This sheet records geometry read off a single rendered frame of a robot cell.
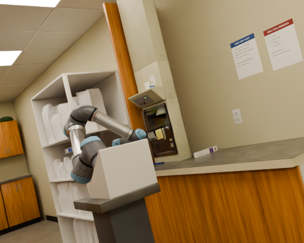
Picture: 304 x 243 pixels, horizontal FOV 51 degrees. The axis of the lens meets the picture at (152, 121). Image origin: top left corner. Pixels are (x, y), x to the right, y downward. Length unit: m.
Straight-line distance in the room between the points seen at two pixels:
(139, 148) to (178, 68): 1.46
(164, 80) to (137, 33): 0.45
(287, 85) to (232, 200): 0.89
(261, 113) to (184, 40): 0.94
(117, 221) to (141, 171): 0.25
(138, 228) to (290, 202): 0.70
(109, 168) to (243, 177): 0.68
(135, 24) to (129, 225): 1.63
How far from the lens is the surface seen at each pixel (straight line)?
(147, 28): 2.51
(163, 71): 2.45
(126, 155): 1.51
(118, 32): 2.81
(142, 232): 1.60
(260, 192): 1.66
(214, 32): 2.61
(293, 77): 2.25
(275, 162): 1.53
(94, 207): 1.47
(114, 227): 1.52
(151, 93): 2.37
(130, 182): 1.51
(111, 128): 2.01
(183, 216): 2.11
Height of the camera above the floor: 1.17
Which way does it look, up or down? 2 degrees up
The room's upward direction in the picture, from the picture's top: 13 degrees counter-clockwise
